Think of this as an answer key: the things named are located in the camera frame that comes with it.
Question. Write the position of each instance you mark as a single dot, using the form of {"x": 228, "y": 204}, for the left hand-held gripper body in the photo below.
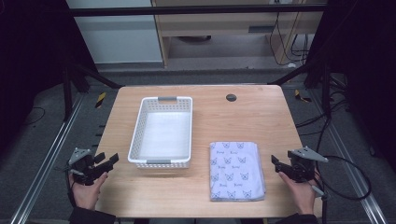
{"x": 83, "y": 164}

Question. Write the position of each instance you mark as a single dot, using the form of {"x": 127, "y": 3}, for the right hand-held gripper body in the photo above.
{"x": 302, "y": 165}

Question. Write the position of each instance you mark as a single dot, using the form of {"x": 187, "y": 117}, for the person's left hand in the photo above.
{"x": 85, "y": 193}

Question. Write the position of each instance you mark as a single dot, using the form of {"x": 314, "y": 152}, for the person's right hand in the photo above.
{"x": 300, "y": 194}

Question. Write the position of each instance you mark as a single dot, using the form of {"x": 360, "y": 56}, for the folded light patterned towel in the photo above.
{"x": 236, "y": 171}

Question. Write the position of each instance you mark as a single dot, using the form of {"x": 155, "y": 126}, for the yellow black striped tape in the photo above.
{"x": 100, "y": 100}
{"x": 300, "y": 96}

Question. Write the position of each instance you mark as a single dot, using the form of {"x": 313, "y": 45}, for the white perforated plastic basket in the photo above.
{"x": 163, "y": 133}

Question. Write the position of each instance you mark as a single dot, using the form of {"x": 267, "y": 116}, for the black metal stand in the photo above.
{"x": 325, "y": 90}
{"x": 67, "y": 93}

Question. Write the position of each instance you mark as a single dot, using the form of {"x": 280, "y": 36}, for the white cabinet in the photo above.
{"x": 118, "y": 37}

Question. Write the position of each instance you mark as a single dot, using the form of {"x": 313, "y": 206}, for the light wooden desk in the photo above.
{"x": 218, "y": 18}

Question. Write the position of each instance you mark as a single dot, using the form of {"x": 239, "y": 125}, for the aluminium floor rail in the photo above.
{"x": 46, "y": 161}
{"x": 348, "y": 161}

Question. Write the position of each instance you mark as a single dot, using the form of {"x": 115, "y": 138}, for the black horizontal frame bar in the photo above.
{"x": 186, "y": 10}

